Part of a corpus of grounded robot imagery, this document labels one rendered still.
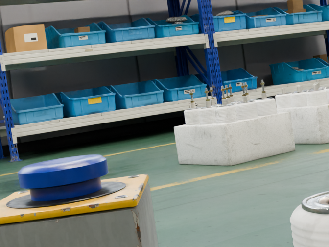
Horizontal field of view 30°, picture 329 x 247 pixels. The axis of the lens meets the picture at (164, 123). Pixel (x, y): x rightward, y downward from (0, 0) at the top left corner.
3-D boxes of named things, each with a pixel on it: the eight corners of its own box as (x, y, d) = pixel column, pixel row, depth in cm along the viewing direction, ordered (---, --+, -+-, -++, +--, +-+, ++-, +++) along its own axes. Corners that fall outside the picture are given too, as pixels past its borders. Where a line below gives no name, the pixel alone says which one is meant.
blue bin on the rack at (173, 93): (145, 104, 556) (142, 81, 555) (182, 99, 574) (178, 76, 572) (171, 102, 512) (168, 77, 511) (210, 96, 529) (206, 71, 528)
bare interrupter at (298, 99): (315, 127, 305) (309, 85, 304) (295, 129, 306) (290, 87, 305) (312, 125, 315) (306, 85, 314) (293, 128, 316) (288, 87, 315)
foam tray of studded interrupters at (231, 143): (295, 150, 281) (290, 111, 280) (230, 166, 260) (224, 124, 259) (240, 150, 314) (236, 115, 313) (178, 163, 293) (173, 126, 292)
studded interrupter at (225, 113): (245, 144, 272) (236, 83, 270) (235, 147, 264) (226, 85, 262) (225, 145, 277) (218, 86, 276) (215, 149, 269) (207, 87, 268)
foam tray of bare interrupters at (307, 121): (379, 131, 309) (374, 95, 308) (321, 144, 290) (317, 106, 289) (324, 132, 343) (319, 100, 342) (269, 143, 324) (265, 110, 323)
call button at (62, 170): (105, 208, 26) (99, 159, 26) (12, 220, 26) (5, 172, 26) (117, 191, 30) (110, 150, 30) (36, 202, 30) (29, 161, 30)
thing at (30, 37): (48, 49, 469) (44, 23, 468) (16, 53, 458) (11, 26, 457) (37, 54, 496) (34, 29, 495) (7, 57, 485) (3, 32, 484)
